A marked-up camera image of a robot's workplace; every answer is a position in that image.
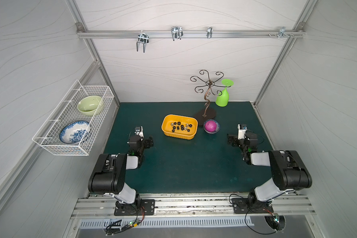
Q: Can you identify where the yellow plastic storage box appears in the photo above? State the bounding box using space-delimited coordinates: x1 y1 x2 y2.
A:
161 114 198 140

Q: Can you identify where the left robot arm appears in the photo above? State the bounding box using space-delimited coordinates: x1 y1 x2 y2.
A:
88 135 154 209

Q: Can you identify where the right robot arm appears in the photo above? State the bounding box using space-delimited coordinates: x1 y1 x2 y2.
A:
227 132 312 213

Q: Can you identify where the small blue patterned bowl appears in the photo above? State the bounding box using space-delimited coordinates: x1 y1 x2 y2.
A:
203 119 220 134

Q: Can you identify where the magenta ball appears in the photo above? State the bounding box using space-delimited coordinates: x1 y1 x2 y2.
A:
204 120 217 133

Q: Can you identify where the brown metal cup stand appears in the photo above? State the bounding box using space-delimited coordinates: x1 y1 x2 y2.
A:
190 69 224 125

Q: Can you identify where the green plastic goblet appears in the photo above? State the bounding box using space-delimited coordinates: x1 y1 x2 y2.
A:
215 79 234 107

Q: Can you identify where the green ceramic bowl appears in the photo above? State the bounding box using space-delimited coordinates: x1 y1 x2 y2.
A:
77 95 104 117

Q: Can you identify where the blue white patterned plate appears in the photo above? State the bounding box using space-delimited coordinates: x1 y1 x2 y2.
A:
59 121 91 144

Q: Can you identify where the white vent grille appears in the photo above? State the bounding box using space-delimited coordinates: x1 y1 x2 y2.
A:
79 216 254 230

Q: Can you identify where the metal double hook left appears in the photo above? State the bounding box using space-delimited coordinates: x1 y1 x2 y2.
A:
136 31 149 52

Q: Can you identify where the metal double hook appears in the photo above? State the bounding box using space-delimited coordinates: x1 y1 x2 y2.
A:
136 31 149 52
171 26 183 41

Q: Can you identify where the metal double hook middle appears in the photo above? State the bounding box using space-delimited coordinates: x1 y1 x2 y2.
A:
171 26 183 41

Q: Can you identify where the metal hook right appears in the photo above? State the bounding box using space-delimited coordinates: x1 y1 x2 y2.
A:
267 27 295 39

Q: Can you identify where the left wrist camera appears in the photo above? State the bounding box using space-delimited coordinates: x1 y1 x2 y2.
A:
134 126 144 138

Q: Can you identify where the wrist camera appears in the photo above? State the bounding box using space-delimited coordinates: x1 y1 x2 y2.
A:
238 124 248 140
134 126 144 138

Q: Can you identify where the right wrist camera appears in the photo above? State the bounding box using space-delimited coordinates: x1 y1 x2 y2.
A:
238 124 248 140

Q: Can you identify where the right base cable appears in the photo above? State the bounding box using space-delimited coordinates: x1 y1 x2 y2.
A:
228 193 286 236

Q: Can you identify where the base cable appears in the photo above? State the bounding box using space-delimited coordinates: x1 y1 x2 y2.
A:
102 205 145 236
228 193 286 236

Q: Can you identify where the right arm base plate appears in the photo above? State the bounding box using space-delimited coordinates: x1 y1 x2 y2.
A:
230 197 274 214

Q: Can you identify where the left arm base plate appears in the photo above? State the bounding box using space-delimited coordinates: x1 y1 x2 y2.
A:
114 199 155 216

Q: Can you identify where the white wire basket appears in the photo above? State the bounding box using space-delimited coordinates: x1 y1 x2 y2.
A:
32 81 114 156

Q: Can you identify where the left base cable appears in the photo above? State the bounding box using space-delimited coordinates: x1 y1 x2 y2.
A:
102 205 145 236

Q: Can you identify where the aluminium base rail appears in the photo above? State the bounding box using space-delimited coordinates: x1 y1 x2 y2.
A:
71 193 316 219

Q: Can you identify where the aluminium top rail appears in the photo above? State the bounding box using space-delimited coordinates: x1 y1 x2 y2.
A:
77 29 306 40

